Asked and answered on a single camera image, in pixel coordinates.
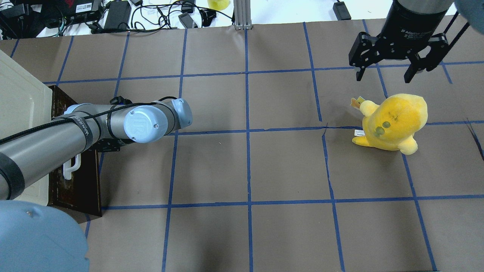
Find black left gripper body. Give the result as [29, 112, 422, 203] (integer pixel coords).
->
[90, 138, 126, 153]

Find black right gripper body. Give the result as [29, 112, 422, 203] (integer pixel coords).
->
[349, 0, 452, 71]

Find white drawer handle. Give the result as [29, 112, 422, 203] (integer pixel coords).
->
[62, 154, 82, 180]

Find dark brown wooden drawer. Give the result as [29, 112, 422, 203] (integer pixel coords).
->
[47, 85, 102, 217]

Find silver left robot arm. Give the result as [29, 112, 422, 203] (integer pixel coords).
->
[0, 97, 193, 272]

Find yellow plush dinosaur toy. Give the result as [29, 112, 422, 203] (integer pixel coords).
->
[351, 94, 428, 155]

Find black power adapter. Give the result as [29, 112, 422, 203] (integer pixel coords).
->
[332, 0, 352, 21]

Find cream white cabinet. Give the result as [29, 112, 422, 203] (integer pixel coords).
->
[0, 52, 56, 206]

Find black power brick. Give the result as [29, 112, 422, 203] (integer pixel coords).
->
[103, 0, 131, 31]

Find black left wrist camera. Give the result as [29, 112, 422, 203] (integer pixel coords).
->
[109, 96, 133, 105]

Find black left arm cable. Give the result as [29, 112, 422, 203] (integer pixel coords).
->
[0, 96, 178, 146]

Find aluminium frame post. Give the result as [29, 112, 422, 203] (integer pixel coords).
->
[233, 0, 253, 30]

